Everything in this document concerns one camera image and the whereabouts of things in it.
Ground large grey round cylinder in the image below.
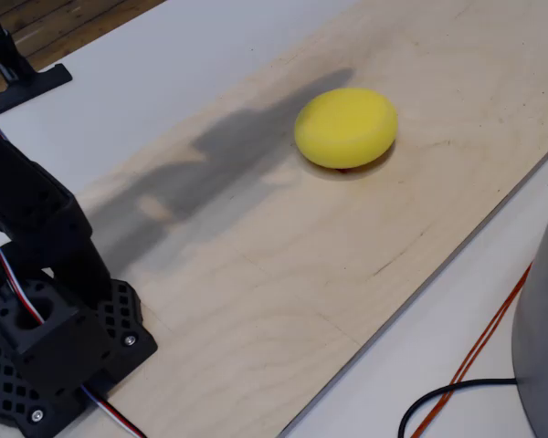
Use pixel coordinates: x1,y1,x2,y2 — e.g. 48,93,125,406
511,175,548,438

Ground red white black base cable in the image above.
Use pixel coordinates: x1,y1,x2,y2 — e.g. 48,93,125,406
79,385,148,438

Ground thin orange wire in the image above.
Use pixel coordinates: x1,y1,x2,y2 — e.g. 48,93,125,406
413,268,533,438
408,262,533,438

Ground black stand foot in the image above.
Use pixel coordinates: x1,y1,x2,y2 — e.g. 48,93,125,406
0,0,73,116

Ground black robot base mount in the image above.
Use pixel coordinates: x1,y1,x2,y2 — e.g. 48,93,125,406
0,264,159,438

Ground light plywood board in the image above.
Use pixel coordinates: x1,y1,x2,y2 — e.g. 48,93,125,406
70,0,548,438

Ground yellow round sponge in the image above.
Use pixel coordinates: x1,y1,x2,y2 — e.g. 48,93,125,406
294,87,399,170

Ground thin black cable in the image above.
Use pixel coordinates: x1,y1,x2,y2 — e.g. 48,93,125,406
397,377,518,438

